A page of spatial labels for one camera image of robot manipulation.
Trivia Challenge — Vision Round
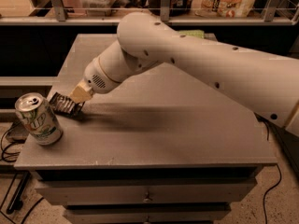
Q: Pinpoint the upper grey drawer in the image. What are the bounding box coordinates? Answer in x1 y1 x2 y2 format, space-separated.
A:
36 178 257 205

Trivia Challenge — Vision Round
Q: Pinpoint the green chip bag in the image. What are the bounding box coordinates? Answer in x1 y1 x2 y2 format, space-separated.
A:
179 30 205 38

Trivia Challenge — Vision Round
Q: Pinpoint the grey drawer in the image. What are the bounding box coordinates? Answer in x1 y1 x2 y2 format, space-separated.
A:
36 178 257 205
64 204 231 224

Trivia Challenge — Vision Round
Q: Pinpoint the green 7up can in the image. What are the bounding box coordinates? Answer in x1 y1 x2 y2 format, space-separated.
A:
15 92 63 146

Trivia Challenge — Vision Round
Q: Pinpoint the black floor cable right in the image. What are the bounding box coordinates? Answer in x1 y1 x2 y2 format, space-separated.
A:
262 121 283 224

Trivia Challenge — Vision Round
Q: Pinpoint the metal shelf rail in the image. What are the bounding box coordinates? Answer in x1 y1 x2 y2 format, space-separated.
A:
0 0 299 26

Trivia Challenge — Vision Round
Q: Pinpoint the colourful snack bag on shelf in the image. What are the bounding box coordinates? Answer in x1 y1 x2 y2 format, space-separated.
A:
195 0 255 18

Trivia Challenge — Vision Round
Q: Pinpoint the clear plastic container on shelf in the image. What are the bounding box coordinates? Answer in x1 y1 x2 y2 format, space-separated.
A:
80 0 116 16

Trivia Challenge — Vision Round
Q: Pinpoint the grey drawer cabinet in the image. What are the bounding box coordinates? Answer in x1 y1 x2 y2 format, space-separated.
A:
13 33 278 224

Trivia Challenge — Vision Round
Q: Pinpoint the black cables left floor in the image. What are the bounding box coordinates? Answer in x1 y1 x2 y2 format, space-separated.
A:
0 121 45 224

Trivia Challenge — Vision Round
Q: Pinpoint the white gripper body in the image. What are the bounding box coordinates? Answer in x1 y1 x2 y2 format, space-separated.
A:
83 57 121 94

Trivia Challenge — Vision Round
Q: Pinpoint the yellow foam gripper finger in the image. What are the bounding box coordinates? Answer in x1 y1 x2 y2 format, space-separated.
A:
69 79 94 104

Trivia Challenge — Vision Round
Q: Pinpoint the black rxbar chocolate bar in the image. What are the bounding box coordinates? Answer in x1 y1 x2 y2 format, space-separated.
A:
50 92 84 117

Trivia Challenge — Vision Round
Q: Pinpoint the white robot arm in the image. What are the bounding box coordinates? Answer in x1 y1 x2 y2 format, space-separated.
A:
70 12 299 136

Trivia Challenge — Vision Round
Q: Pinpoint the lower grey drawer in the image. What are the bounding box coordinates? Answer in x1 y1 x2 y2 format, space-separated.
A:
64 204 231 224

